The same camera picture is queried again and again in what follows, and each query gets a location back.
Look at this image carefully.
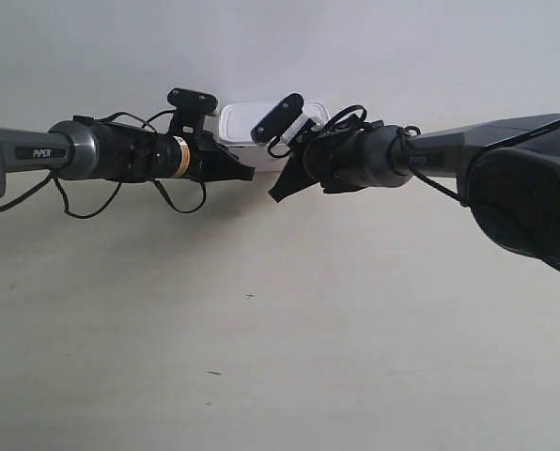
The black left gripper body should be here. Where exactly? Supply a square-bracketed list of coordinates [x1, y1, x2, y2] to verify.
[171, 133, 228, 182]

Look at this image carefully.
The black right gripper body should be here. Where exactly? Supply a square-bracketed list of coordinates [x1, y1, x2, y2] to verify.
[298, 128, 369, 193]

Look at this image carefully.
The white lidded plastic container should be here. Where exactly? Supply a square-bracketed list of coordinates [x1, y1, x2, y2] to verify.
[217, 101, 330, 173]

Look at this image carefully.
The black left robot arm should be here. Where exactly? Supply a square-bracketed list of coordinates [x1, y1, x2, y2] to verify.
[0, 115, 255, 212]

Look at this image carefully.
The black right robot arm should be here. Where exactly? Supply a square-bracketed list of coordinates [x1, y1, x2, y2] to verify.
[269, 113, 560, 266]

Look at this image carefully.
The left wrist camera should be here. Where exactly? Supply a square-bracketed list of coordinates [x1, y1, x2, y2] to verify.
[167, 87, 218, 136]

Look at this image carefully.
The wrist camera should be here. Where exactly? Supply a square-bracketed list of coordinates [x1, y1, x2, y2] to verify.
[250, 93, 321, 148]
[167, 87, 218, 136]

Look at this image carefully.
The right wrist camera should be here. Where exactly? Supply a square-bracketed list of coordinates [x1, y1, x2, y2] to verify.
[250, 93, 321, 148]

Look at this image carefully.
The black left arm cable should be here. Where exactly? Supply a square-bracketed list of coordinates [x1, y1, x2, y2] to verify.
[0, 110, 209, 220]

